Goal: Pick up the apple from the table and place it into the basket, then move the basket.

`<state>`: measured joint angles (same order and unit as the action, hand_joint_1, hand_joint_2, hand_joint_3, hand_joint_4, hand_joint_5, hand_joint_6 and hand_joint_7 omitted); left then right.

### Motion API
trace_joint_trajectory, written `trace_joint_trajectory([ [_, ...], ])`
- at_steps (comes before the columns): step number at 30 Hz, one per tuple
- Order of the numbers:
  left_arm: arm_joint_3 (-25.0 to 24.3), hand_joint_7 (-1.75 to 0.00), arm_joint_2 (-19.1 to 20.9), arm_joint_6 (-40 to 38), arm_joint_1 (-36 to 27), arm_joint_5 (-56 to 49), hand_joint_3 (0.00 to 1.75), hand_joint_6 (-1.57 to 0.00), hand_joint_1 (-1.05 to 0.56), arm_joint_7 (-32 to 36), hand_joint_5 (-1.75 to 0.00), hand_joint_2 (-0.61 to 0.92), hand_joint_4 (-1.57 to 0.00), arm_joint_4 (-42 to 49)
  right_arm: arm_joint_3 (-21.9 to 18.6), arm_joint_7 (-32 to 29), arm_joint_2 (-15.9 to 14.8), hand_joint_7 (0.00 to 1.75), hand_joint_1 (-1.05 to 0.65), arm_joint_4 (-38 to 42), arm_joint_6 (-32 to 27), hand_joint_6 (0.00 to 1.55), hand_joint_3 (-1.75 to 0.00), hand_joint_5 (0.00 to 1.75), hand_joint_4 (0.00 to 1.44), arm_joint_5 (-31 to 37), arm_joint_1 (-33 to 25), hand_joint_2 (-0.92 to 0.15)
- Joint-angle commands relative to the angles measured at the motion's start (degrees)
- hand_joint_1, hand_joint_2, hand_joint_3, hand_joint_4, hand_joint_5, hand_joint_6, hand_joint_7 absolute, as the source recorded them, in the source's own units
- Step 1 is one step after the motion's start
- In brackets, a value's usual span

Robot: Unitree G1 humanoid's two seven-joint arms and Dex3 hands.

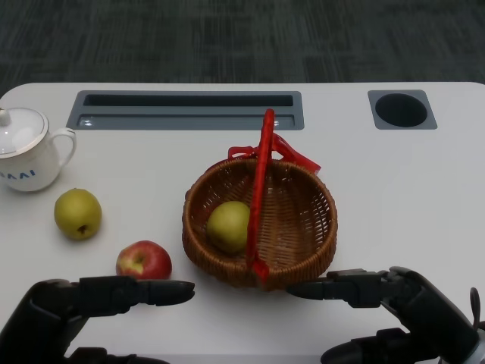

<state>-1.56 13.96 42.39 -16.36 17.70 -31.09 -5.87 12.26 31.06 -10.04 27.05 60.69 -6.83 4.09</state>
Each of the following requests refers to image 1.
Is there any red apple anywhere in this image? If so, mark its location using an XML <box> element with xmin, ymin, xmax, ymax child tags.
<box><xmin>115</xmin><ymin>240</ymin><xmax>173</xmax><ymax>281</ymax></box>

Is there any white mug lid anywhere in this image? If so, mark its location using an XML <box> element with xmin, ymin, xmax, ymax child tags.
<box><xmin>0</xmin><ymin>107</ymin><xmax>50</xmax><ymax>158</ymax></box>

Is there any grey table cup holder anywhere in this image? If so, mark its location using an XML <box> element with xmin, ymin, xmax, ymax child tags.
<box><xmin>367</xmin><ymin>89</ymin><xmax>438</xmax><ymax>130</ymax></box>

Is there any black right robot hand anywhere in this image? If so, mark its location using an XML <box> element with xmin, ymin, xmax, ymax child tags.
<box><xmin>286</xmin><ymin>266</ymin><xmax>484</xmax><ymax>364</ymax></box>

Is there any wicker basket with red handle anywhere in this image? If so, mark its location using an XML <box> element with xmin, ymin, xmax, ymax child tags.
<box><xmin>181</xmin><ymin>108</ymin><xmax>339</xmax><ymax>292</ymax></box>

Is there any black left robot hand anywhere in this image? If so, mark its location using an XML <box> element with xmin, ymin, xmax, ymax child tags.
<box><xmin>0</xmin><ymin>275</ymin><xmax>196</xmax><ymax>364</ymax></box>

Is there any thin black right hand cable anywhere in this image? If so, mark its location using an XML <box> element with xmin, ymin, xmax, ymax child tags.
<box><xmin>469</xmin><ymin>287</ymin><xmax>485</xmax><ymax>331</ymax></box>

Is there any white ceramic mug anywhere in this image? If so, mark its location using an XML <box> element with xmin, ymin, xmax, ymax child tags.
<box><xmin>0</xmin><ymin>127</ymin><xmax>77</xmax><ymax>193</ymax></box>

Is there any green pear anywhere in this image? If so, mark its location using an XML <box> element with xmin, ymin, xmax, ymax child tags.
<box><xmin>206</xmin><ymin>200</ymin><xmax>252</xmax><ymax>255</ymax></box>
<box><xmin>54</xmin><ymin>188</ymin><xmax>103</xmax><ymax>241</ymax></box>

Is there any grey table tray slot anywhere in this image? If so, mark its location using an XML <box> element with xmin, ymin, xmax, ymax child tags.
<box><xmin>66</xmin><ymin>89</ymin><xmax>305</xmax><ymax>131</ymax></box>

